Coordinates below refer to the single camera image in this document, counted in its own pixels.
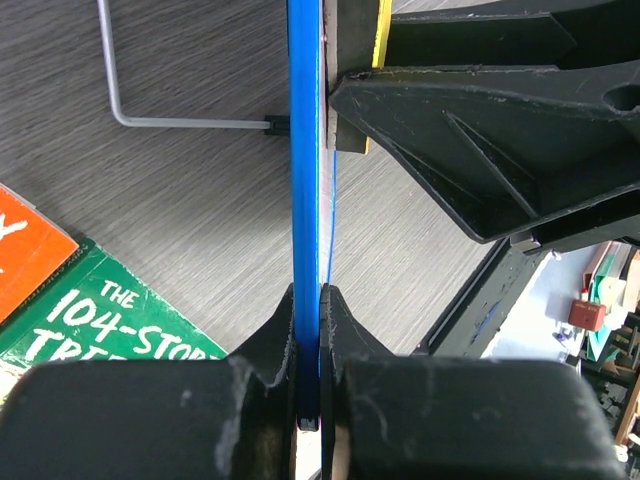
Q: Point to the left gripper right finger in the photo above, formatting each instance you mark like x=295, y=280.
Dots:
x=385, y=416

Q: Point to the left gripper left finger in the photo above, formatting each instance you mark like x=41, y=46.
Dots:
x=232, y=418

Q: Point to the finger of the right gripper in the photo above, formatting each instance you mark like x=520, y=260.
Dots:
x=564, y=34
x=543, y=157

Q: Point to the yellow whiteboard eraser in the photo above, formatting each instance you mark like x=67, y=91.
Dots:
x=356, y=35

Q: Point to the blue framed whiteboard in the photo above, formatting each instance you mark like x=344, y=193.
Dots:
x=313, y=185

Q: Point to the red box in background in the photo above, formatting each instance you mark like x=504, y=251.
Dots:
x=587, y=315

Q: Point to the green treehouse book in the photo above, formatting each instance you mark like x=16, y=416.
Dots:
x=94, y=308

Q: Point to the orange treehouse book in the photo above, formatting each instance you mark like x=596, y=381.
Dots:
x=32, y=250

